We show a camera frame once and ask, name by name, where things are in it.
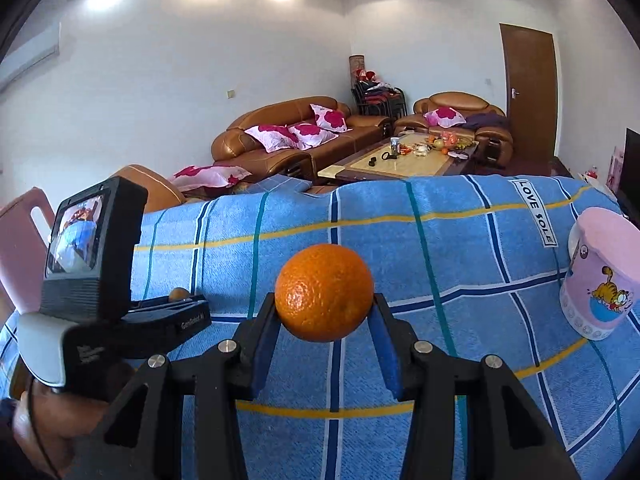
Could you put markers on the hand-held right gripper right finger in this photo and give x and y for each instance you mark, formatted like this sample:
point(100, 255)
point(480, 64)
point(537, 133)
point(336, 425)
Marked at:
point(385, 350)

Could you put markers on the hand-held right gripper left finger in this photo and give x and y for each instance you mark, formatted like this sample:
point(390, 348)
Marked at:
point(262, 350)

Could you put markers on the large orange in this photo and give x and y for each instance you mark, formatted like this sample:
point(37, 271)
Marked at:
point(322, 292)

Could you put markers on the small orange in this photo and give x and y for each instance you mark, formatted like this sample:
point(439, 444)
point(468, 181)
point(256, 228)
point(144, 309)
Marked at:
point(179, 294)

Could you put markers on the person's left hand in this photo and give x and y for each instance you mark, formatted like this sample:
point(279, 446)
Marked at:
point(65, 425)

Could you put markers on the pink plastic chair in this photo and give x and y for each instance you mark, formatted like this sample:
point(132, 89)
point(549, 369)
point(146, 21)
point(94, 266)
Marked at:
point(22, 250)

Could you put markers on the blue plaid blanket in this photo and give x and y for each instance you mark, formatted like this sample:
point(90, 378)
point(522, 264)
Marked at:
point(450, 240)

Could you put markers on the brown leather ottoman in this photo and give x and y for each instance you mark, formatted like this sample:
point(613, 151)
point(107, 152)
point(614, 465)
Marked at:
point(150, 185)

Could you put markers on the large pink floral cushion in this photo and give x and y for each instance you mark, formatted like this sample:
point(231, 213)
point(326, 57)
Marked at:
point(210, 177)

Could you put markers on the brown leather sofa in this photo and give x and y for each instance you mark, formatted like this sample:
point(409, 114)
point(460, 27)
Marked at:
point(270, 165)

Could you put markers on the wooden coffee table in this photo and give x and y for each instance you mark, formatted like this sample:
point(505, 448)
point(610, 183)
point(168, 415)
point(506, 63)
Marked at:
point(415, 165)

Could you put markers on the pink floral pillow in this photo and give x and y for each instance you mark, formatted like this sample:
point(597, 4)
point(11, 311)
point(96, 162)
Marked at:
point(315, 135)
point(270, 137)
point(445, 117)
point(330, 117)

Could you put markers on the assorted fruit pile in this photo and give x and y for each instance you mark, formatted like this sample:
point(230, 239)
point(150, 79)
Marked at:
point(442, 142)

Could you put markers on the pink lidded cartoon bucket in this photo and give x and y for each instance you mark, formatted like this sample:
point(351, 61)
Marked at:
point(595, 270)

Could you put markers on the stacked black chairs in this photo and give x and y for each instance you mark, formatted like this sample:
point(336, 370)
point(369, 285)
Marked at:
point(380, 102)

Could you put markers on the purple cloth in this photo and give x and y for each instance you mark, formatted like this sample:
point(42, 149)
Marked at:
point(487, 122)

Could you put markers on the brown leather armchair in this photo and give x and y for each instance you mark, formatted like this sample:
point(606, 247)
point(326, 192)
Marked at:
point(450, 100)

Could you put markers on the white air conditioner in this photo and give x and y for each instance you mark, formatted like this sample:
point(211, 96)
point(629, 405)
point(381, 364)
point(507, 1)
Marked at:
point(27, 57)

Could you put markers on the red plush toy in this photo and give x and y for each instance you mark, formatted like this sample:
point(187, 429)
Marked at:
point(368, 76)

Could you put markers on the tall patterned cylinder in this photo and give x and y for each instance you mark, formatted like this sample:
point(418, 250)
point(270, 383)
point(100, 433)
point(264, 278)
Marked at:
point(356, 62)

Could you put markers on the brown wooden door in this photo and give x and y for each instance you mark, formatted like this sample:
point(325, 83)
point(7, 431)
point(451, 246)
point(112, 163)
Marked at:
point(530, 95)

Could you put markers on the black television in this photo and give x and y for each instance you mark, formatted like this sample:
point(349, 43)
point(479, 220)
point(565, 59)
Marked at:
point(631, 170)

